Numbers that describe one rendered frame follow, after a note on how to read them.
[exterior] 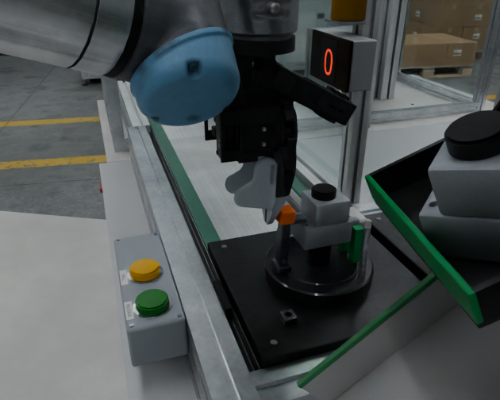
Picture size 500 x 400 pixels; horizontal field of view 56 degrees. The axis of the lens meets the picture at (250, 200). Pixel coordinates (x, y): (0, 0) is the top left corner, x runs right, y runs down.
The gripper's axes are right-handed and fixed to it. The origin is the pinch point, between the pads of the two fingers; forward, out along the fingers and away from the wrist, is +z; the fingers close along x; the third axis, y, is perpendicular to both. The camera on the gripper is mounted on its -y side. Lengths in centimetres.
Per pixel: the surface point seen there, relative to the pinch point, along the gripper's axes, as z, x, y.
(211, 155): 16, -58, -6
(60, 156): 108, -312, 49
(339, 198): -1.2, 1.4, -7.8
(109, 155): 21, -79, 17
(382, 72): 11, -106, -83
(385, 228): 10.3, -7.1, -21.2
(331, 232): 2.9, 2.1, -6.7
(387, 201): -13.5, 23.8, 2.0
